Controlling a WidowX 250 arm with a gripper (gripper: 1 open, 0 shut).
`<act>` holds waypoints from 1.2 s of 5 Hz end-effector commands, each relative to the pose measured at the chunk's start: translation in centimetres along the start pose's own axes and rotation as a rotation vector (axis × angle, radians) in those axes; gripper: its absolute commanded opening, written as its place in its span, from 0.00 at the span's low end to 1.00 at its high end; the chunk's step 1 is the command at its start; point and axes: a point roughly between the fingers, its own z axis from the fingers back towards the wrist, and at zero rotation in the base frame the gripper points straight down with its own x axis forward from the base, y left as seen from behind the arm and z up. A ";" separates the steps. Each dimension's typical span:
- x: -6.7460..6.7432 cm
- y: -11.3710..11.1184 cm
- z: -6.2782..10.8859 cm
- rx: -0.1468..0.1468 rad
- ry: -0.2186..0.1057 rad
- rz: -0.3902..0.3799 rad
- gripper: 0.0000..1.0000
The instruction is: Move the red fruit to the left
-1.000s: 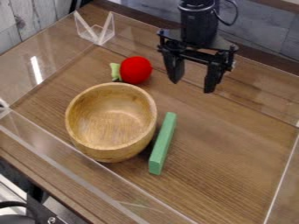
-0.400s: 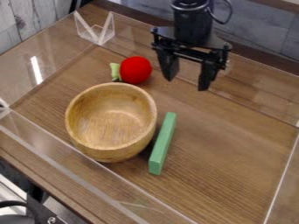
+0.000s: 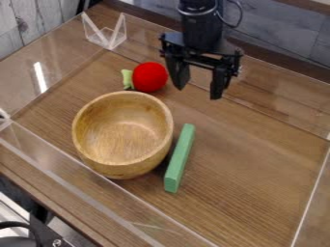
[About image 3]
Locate black metal stand bracket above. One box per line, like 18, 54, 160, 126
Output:
27, 215, 74, 247

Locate wooden bowl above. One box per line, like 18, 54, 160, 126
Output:
72, 91, 173, 179

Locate red plush fruit green leaf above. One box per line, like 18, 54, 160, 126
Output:
121, 62, 168, 93

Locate clear acrylic triangle bracket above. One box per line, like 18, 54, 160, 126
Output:
81, 13, 128, 50

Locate black cable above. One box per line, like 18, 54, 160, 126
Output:
213, 0, 244, 30

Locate clear acrylic tray wall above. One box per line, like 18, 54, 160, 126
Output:
0, 17, 330, 247

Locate green rectangular block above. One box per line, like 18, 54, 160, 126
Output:
164, 123, 196, 193

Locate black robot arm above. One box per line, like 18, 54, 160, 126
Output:
160, 0, 243, 100

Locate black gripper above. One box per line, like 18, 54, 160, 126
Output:
158, 32, 243, 100

